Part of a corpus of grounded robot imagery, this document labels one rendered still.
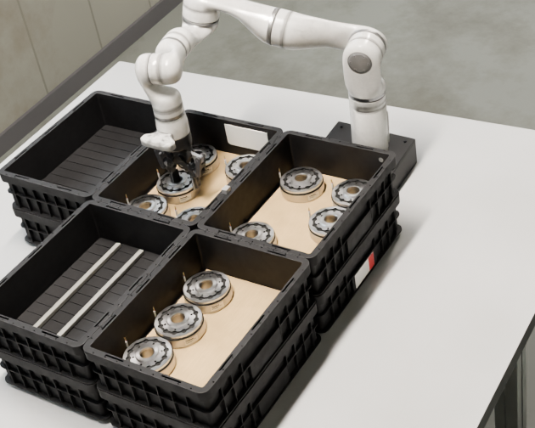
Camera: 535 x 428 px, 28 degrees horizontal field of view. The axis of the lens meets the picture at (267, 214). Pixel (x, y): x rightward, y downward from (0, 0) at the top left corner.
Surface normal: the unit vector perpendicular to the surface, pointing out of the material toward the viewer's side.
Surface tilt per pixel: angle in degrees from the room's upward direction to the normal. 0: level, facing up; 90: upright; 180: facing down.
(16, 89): 90
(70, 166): 0
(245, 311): 0
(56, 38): 90
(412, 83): 0
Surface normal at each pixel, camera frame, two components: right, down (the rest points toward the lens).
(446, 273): -0.15, -0.78
